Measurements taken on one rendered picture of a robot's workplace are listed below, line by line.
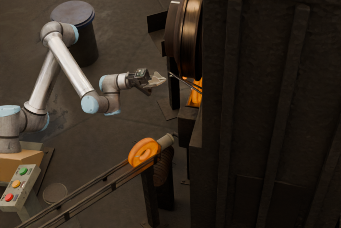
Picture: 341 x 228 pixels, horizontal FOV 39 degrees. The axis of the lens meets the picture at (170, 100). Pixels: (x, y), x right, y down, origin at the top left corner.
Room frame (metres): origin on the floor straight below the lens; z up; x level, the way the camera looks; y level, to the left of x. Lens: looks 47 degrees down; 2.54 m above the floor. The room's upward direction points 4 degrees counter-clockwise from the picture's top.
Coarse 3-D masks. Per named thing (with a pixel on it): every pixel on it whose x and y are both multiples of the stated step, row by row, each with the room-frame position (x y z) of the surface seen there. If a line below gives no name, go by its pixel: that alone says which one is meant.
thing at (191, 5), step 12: (192, 0) 1.67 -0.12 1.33; (192, 12) 1.62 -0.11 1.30; (192, 24) 1.58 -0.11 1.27; (180, 36) 1.55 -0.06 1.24; (192, 36) 1.55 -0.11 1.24; (180, 48) 1.53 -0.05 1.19; (192, 48) 1.53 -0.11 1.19; (180, 60) 1.52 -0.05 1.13; (192, 60) 1.52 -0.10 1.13; (180, 72) 1.53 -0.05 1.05; (192, 72) 1.52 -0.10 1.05
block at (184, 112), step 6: (180, 108) 1.54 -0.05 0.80; (186, 108) 1.54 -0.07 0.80; (192, 108) 1.54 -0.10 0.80; (180, 114) 1.50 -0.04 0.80; (186, 114) 1.50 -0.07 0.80; (192, 114) 1.50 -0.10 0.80; (180, 120) 1.48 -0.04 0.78; (186, 120) 1.47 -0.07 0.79; (192, 120) 1.47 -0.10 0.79; (180, 126) 1.48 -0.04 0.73; (186, 126) 1.47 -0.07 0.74; (192, 126) 1.47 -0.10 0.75; (180, 132) 1.48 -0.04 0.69; (186, 132) 1.47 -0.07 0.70; (180, 138) 1.48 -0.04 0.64; (186, 138) 1.47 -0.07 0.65; (180, 144) 1.48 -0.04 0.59; (186, 144) 1.47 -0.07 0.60
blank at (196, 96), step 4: (200, 80) 1.71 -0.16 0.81; (196, 84) 1.69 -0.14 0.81; (200, 84) 1.71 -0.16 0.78; (196, 88) 1.67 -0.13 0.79; (192, 92) 1.67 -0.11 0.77; (196, 92) 1.66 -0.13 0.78; (192, 96) 1.66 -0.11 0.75; (196, 96) 1.65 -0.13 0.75; (200, 96) 1.71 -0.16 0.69; (192, 100) 1.66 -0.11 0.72; (196, 100) 1.65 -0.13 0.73
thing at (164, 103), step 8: (152, 16) 2.39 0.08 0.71; (160, 16) 2.41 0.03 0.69; (152, 24) 2.39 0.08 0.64; (160, 24) 2.40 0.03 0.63; (152, 32) 2.38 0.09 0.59; (160, 32) 2.37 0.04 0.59; (160, 40) 2.29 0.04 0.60; (160, 48) 2.21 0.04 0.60; (168, 64) 2.25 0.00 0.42; (176, 64) 2.24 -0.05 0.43; (176, 72) 2.24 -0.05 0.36; (168, 80) 2.27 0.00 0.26; (176, 80) 2.24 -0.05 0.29; (168, 88) 2.28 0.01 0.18; (176, 88) 2.24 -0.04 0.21; (176, 96) 2.24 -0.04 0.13; (184, 96) 2.35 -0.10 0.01; (160, 104) 2.29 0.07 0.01; (168, 104) 2.29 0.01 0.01; (176, 104) 2.24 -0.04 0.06; (184, 104) 2.28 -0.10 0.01; (168, 112) 2.21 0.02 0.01; (176, 112) 2.21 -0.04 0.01
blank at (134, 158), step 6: (150, 138) 1.40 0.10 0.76; (138, 144) 1.35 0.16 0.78; (144, 144) 1.35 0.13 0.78; (150, 144) 1.37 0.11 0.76; (156, 144) 1.39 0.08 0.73; (132, 150) 1.33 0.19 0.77; (138, 150) 1.32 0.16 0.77; (144, 150) 1.34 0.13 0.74; (150, 150) 1.37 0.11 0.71; (156, 150) 1.39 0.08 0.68; (132, 156) 1.31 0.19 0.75; (138, 156) 1.32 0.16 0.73; (144, 156) 1.36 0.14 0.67; (150, 156) 1.36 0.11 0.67; (132, 162) 1.30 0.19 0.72; (138, 162) 1.32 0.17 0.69
